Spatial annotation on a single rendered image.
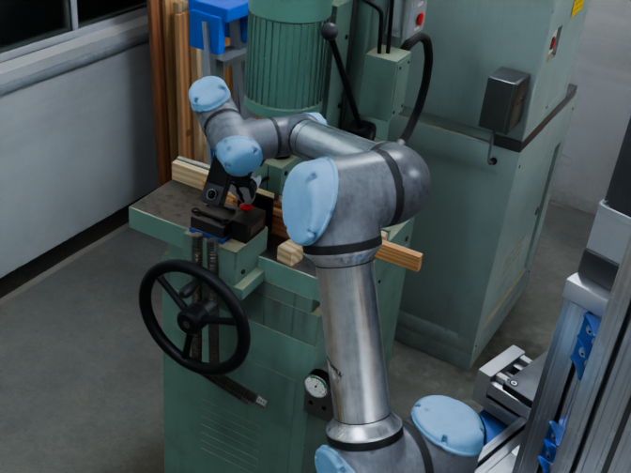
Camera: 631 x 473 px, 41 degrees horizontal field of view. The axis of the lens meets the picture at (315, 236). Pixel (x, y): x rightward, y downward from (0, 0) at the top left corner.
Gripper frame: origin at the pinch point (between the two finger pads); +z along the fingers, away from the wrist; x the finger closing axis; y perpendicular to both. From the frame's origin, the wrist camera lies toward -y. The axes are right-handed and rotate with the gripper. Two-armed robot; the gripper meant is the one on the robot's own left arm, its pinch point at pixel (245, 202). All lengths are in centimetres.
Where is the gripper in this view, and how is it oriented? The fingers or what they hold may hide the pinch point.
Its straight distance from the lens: 183.2
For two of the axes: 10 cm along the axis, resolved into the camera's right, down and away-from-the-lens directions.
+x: -8.8, -3.2, 3.6
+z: 1.6, 5.2, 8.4
